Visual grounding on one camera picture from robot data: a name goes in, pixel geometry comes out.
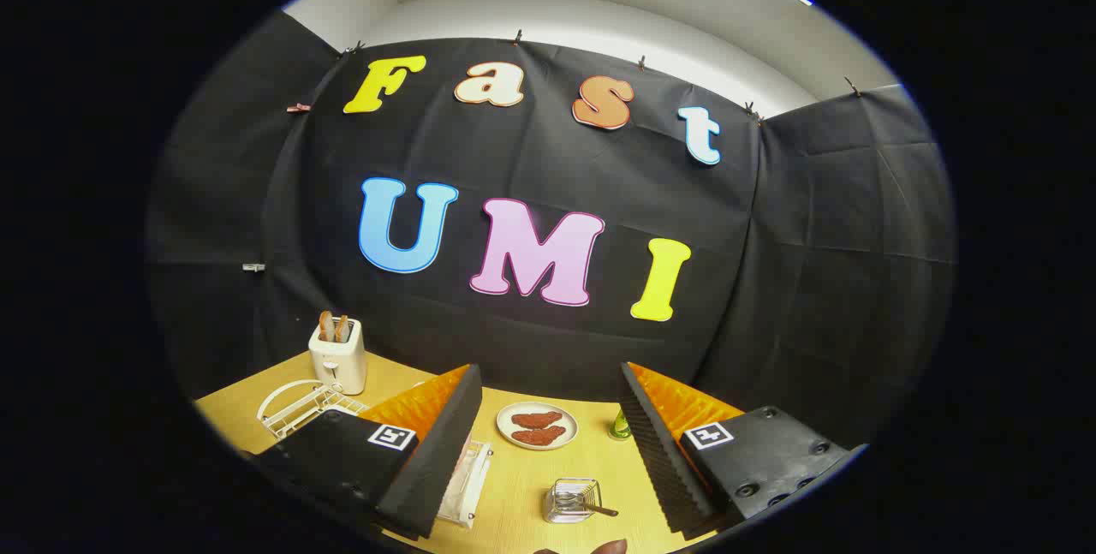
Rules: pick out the green label drink bottle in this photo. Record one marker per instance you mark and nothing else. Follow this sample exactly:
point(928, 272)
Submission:
point(620, 427)

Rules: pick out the brown sausage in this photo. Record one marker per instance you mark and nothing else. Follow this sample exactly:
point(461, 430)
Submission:
point(539, 435)
point(537, 419)

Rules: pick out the white toaster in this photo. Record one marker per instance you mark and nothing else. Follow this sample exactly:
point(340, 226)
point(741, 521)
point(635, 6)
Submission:
point(338, 366)

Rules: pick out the toasted bread slice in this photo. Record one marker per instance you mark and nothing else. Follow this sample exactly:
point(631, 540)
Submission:
point(342, 329)
point(326, 325)

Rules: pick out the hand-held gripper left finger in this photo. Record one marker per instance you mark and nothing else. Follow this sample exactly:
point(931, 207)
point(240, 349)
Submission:
point(437, 468)

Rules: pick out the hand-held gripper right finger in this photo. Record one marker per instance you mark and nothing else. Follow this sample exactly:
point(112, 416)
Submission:
point(664, 468)

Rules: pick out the white oval plate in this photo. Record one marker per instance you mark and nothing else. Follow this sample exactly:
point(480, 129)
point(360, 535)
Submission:
point(505, 430)

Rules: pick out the black backdrop cloth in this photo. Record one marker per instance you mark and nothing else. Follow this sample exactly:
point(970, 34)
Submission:
point(771, 280)

